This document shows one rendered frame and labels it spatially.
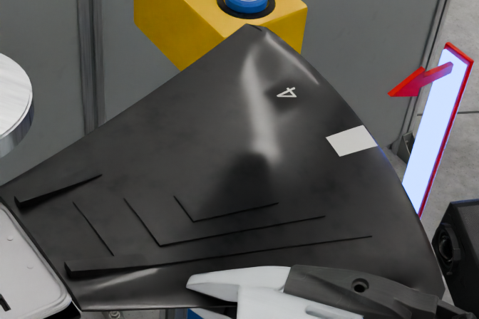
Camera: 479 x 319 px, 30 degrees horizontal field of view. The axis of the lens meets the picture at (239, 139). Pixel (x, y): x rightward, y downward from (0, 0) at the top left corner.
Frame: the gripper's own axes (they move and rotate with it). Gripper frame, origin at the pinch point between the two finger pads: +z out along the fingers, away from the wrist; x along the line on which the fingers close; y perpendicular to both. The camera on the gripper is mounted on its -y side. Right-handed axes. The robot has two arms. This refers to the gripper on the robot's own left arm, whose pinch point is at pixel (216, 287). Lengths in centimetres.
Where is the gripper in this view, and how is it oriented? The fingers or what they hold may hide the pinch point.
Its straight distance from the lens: 47.7
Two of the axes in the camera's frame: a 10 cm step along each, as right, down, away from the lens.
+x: -0.4, 6.4, 7.7
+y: -3.1, 7.2, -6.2
